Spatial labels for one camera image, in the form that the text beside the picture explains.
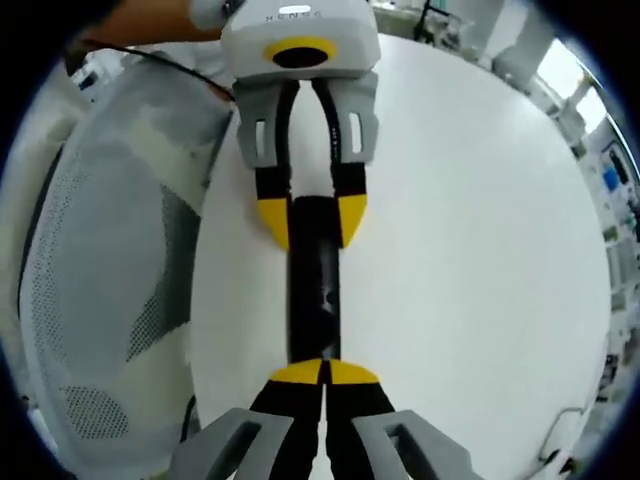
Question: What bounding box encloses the white mesh office chair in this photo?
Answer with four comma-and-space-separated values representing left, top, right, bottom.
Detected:
17, 47, 236, 474

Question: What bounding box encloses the black remote control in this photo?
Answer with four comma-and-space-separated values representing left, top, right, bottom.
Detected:
287, 194, 344, 364

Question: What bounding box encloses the white table cable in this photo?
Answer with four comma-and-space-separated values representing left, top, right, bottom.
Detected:
538, 407, 594, 464

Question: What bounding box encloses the person's left hand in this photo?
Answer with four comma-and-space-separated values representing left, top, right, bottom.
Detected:
192, 0, 236, 30

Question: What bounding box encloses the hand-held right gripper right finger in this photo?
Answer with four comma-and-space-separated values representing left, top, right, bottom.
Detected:
325, 357, 484, 480

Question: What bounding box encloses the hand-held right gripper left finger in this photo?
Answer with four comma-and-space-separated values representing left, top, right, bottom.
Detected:
172, 357, 327, 480

